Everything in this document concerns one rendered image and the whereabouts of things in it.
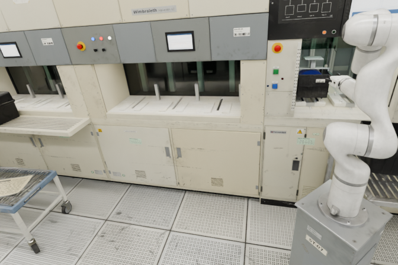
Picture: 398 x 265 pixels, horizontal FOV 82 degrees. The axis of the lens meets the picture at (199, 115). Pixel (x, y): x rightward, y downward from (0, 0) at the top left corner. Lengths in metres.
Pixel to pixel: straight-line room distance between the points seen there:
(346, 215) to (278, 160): 0.83
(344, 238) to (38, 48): 2.33
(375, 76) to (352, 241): 0.64
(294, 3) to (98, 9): 1.28
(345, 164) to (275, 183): 1.09
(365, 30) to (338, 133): 0.36
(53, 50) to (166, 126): 1.08
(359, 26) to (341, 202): 0.69
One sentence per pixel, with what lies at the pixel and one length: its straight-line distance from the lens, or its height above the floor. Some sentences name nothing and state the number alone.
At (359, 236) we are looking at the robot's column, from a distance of 1.20.
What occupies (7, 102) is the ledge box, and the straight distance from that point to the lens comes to 2.73.
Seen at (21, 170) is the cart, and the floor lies 0.46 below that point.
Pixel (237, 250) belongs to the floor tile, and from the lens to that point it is 1.96.
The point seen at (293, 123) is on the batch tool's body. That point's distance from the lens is 1.77.
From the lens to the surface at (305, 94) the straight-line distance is 1.90.
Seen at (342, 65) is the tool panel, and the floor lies 1.00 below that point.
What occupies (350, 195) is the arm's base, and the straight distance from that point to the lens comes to 1.15.
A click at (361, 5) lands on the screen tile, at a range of 1.64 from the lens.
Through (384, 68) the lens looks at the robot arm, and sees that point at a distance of 0.96.
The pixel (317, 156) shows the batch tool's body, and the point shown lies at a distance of 1.94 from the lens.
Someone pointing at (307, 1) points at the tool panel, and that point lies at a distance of 1.57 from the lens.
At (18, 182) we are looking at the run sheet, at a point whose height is 0.46.
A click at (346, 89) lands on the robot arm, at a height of 1.20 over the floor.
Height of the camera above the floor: 1.63
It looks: 26 degrees down
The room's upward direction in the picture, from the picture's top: 5 degrees counter-clockwise
